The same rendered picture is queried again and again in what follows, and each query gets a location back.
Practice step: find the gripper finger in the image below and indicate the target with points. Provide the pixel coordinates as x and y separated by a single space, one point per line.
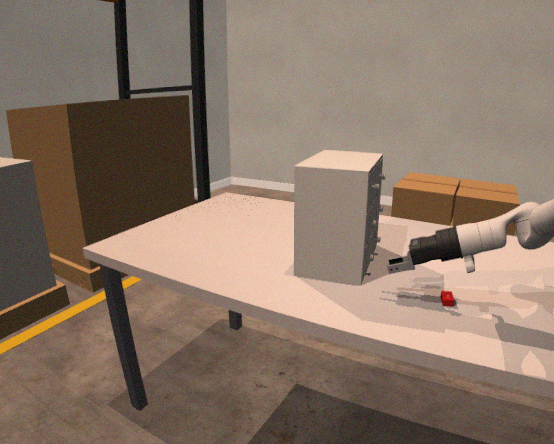
398 259
402 266

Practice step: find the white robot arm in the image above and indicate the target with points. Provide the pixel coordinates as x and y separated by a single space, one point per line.
534 228

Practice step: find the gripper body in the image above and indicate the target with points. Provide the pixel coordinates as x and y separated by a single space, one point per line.
448 244

